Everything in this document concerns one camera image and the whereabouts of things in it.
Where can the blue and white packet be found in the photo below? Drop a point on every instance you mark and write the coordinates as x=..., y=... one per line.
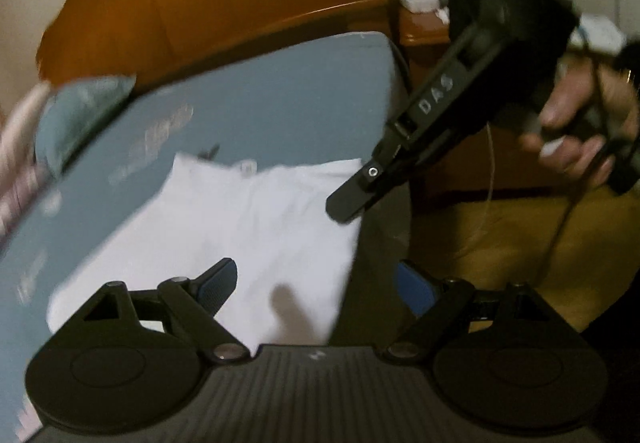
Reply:
x=602, y=33

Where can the teal floral bed sheet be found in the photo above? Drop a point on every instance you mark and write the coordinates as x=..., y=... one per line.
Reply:
x=275, y=98

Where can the white t-shirt with girl print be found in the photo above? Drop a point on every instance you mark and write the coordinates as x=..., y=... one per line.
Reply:
x=250, y=223

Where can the person's right hand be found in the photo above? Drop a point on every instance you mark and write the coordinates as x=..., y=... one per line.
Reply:
x=567, y=98

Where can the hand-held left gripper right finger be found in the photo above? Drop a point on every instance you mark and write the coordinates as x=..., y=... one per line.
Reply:
x=415, y=288

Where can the pink floral quilt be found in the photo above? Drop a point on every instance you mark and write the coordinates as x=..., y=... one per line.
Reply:
x=20, y=123

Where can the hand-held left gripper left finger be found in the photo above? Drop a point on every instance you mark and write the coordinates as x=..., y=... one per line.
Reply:
x=220, y=280

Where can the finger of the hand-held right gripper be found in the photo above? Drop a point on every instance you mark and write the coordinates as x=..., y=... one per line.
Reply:
x=350, y=200

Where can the wooden nightstand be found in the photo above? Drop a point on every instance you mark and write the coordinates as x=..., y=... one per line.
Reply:
x=420, y=30

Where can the teal floral pillow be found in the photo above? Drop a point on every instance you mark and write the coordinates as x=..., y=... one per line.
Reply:
x=75, y=113

